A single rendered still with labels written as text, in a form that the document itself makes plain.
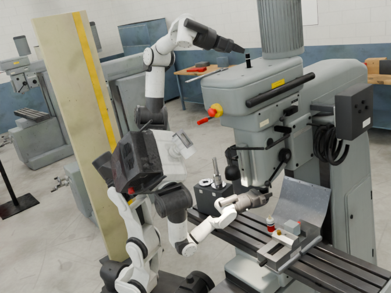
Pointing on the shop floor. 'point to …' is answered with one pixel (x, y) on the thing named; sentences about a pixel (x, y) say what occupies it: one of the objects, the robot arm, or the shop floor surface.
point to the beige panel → (84, 113)
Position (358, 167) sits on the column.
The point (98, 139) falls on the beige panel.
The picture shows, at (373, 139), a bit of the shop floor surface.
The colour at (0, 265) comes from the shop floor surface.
